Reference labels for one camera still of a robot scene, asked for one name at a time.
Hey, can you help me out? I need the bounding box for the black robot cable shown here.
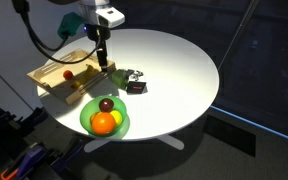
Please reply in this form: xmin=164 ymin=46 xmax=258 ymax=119
xmin=11 ymin=0 xmax=102 ymax=65

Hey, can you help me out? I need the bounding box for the red toy strawberry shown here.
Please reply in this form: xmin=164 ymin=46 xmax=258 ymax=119
xmin=63 ymin=70 xmax=74 ymax=80

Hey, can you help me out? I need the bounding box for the yellow toy lemon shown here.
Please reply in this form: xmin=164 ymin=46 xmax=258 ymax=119
xmin=110 ymin=110 xmax=122 ymax=126

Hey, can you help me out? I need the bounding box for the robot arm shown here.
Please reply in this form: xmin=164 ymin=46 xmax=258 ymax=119
xmin=49 ymin=0 xmax=125 ymax=72

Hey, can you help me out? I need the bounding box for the green plastic bowl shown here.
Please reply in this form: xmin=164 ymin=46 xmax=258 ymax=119
xmin=80 ymin=96 xmax=130 ymax=138

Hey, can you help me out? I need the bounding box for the green cube block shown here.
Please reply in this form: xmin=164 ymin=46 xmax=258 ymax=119
xmin=111 ymin=69 xmax=127 ymax=89

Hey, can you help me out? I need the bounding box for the dark purple toy plum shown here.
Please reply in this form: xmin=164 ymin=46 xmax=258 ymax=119
xmin=99 ymin=98 xmax=114 ymax=112

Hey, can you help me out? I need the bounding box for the white round table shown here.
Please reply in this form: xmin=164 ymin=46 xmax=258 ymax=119
xmin=38 ymin=29 xmax=219 ymax=152

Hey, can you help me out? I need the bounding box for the yellow toy banana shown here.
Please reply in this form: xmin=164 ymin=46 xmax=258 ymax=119
xmin=71 ymin=65 xmax=94 ymax=88

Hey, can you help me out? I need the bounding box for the orange toy fruit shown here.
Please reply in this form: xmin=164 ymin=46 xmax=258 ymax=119
xmin=91 ymin=112 xmax=116 ymax=135

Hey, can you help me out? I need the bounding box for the wooden tray box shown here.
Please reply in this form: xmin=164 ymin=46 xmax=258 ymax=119
xmin=27 ymin=49 xmax=116 ymax=105

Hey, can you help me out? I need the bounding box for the black white square plush toy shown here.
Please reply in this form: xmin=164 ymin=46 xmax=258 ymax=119
xmin=125 ymin=69 xmax=146 ymax=94

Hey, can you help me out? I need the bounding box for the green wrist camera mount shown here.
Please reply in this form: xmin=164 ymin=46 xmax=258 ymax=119
xmin=57 ymin=12 xmax=83 ymax=39

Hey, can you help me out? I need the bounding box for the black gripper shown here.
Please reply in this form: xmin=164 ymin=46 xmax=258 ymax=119
xmin=85 ymin=24 xmax=111 ymax=72

